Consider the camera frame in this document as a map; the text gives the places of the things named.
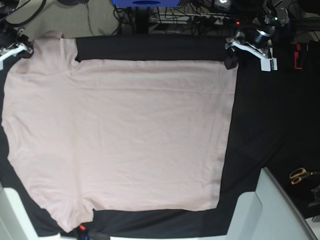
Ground black monitor stand pole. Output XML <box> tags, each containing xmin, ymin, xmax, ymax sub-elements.
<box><xmin>135</xmin><ymin>7</ymin><xmax>150</xmax><ymax>35</ymax></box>

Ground black object right edge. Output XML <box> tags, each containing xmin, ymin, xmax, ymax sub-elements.
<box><xmin>308</xmin><ymin>185</ymin><xmax>320</xmax><ymax>223</ymax></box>

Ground red black clamp bottom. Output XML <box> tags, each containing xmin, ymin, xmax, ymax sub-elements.
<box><xmin>74</xmin><ymin>225</ymin><xmax>111</xmax><ymax>240</ymax></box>

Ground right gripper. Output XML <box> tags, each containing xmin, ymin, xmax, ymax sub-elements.
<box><xmin>0</xmin><ymin>26</ymin><xmax>34</xmax><ymax>70</ymax></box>

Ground white table frame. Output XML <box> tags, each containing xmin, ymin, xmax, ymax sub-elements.
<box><xmin>225</xmin><ymin>167</ymin><xmax>317</xmax><ymax>240</ymax></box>
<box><xmin>0</xmin><ymin>186</ymin><xmax>61</xmax><ymax>240</ymax></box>

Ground white table frame left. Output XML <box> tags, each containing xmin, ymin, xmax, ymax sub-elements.
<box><xmin>0</xmin><ymin>186</ymin><xmax>61</xmax><ymax>240</ymax></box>

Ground blue box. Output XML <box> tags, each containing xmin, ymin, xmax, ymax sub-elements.
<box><xmin>111</xmin><ymin>0</ymin><xmax>180</xmax><ymax>8</ymax></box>

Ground red black clamp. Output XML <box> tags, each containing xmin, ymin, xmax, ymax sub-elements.
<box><xmin>293</xmin><ymin>42</ymin><xmax>309</xmax><ymax>71</ymax></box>
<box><xmin>74</xmin><ymin>225</ymin><xmax>111</xmax><ymax>240</ymax></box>

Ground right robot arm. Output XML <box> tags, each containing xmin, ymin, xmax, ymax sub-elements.
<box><xmin>0</xmin><ymin>0</ymin><xmax>47</xmax><ymax>70</ymax></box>

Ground power strip with red light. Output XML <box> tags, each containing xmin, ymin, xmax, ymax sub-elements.
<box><xmin>149</xmin><ymin>12</ymin><xmax>243</xmax><ymax>26</ymax></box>

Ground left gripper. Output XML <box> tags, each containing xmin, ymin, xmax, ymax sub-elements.
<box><xmin>224</xmin><ymin>27</ymin><xmax>278</xmax><ymax>72</ymax></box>

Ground white table frame right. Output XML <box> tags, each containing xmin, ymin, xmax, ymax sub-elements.
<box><xmin>225</xmin><ymin>167</ymin><xmax>317</xmax><ymax>240</ymax></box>

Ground red black clamp right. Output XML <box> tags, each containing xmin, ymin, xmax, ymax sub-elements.
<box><xmin>293</xmin><ymin>42</ymin><xmax>309</xmax><ymax>71</ymax></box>

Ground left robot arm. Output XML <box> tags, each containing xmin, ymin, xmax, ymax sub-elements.
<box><xmin>224</xmin><ymin>0</ymin><xmax>290</xmax><ymax>72</ymax></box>

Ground pink T-shirt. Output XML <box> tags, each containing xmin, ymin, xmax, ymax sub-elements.
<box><xmin>1</xmin><ymin>32</ymin><xmax>237</xmax><ymax>232</ymax></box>

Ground orange handled scissors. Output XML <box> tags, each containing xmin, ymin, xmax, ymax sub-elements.
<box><xmin>289</xmin><ymin>167</ymin><xmax>320</xmax><ymax>185</ymax></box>

